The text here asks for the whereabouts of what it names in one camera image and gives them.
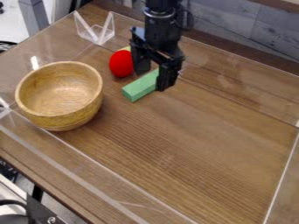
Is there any green rectangular block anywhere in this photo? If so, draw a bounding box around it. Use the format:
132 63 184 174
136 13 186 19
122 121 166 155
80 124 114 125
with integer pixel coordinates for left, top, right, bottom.
121 69 158 102

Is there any brown wooden bowl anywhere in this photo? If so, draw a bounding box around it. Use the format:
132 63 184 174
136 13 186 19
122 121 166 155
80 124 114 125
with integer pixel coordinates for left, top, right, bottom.
14 61 102 131

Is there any red plush strawberry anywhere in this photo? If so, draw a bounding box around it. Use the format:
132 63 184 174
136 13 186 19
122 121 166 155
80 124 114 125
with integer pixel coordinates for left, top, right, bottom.
108 48 133 78

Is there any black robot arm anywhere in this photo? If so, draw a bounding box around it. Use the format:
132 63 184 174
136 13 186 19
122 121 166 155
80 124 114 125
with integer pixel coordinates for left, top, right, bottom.
129 0 194 91

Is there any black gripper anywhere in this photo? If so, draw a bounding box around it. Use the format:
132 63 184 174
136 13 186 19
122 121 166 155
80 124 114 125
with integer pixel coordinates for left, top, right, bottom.
130 8 184 92

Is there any black table leg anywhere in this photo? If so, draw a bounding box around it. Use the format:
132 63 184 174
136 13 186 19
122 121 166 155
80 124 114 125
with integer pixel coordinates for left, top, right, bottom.
31 185 42 202

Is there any grey post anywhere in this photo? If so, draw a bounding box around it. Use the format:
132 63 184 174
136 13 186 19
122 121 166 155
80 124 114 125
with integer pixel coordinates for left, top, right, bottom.
17 0 50 36

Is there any clear acrylic corner bracket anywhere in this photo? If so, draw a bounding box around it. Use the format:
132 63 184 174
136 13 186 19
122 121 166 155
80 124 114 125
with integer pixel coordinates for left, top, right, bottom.
73 10 114 46

